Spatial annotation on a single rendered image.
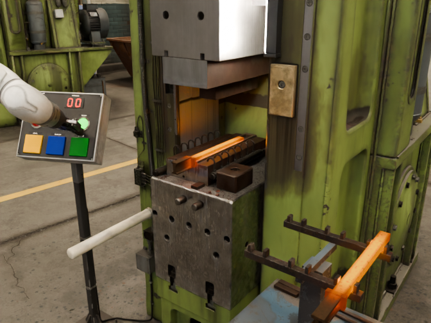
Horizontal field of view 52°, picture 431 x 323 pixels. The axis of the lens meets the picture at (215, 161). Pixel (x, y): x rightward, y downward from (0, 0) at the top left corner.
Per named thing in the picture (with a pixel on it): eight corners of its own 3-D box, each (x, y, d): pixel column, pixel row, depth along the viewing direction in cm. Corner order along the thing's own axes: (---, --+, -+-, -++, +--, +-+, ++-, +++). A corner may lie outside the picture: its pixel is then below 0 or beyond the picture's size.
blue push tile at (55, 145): (62, 154, 174) (65, 136, 176) (45, 153, 175) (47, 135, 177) (64, 155, 176) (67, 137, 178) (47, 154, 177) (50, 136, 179)
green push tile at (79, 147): (85, 156, 172) (88, 137, 174) (68, 155, 174) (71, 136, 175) (88, 157, 174) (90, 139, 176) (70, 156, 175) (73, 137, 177)
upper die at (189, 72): (207, 89, 149) (206, 60, 146) (163, 82, 160) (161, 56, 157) (269, 73, 181) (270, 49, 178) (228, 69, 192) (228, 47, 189)
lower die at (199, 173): (208, 186, 161) (208, 164, 158) (167, 173, 172) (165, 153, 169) (265, 155, 193) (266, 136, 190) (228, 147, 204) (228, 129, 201)
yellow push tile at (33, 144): (39, 153, 176) (42, 135, 178) (22, 152, 177) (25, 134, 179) (42, 154, 178) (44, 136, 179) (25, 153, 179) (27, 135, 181)
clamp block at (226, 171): (235, 194, 154) (235, 177, 152) (215, 188, 159) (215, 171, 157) (253, 183, 164) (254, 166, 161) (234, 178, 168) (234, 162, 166)
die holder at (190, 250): (229, 311, 164) (231, 202, 149) (154, 275, 185) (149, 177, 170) (297, 247, 206) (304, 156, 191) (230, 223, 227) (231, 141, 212)
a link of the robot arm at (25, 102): (61, 106, 146) (33, 85, 149) (34, 90, 131) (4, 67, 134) (42, 132, 145) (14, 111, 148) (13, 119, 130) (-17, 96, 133)
